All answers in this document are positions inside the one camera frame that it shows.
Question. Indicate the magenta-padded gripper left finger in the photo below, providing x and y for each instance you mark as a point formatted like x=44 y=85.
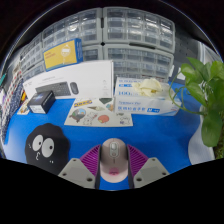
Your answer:
x=75 y=171

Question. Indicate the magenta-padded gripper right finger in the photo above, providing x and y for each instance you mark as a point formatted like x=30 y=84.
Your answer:
x=151 y=171

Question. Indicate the pink computer mouse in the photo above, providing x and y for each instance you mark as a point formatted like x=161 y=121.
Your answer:
x=113 y=160

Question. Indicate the black cartoon-eyed mouse pad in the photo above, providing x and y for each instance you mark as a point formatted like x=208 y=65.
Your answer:
x=56 y=133

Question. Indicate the white plant pot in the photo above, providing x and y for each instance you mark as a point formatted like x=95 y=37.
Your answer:
x=196 y=150

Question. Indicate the cartoon sticker sheet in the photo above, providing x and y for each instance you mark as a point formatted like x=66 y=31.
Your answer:
x=96 y=116
x=23 y=108

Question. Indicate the white and blue glove box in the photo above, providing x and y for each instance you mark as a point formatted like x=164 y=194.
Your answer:
x=143 y=105

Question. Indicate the green leafy plant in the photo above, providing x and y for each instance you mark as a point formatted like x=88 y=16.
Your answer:
x=211 y=128

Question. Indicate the small black box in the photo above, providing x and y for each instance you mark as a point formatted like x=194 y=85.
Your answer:
x=41 y=100

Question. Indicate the cream disposable gloves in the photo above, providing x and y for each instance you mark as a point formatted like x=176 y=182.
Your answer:
x=146 y=86

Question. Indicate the small orange object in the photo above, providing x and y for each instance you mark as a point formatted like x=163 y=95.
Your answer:
x=24 y=96

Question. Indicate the white keyboard retail box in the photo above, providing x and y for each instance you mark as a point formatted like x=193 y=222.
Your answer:
x=90 y=76

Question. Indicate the white dotted fabric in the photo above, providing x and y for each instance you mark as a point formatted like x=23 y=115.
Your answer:
x=13 y=86

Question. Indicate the yellow and blue box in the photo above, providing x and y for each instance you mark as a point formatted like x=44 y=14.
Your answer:
x=60 y=55

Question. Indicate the teal object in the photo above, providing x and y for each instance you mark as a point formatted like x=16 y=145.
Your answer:
x=2 y=78

